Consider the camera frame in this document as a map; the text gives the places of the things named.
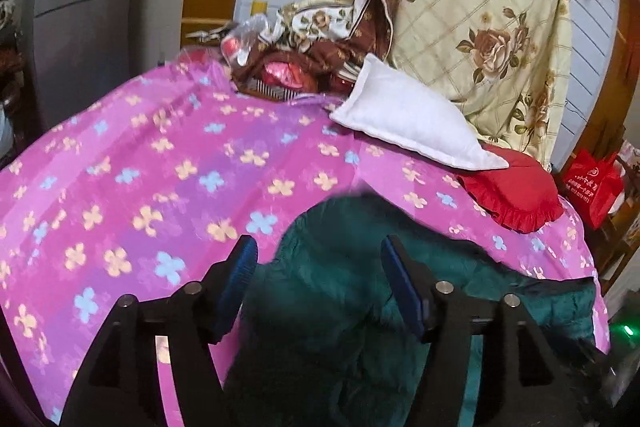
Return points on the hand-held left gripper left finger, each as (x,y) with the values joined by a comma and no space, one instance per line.
(240,272)

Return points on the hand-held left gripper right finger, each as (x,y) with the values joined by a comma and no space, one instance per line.
(400,287)

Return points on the green puffer jacket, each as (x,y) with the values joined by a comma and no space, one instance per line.
(330,287)

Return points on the pink floral bed sheet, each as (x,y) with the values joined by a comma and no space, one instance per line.
(150,167)

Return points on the red ruffled pillow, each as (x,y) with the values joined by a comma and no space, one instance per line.
(510,192)

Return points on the white pillow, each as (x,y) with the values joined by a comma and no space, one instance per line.
(410,122)

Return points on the red shopping bag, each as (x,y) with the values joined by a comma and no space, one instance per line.
(592,187)

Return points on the pink shiny packet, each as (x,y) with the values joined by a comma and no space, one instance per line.
(282,74)

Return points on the clear plastic bottle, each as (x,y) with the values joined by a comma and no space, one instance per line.
(247,39)

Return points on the cream rose-print quilt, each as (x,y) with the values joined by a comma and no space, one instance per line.
(475,17)

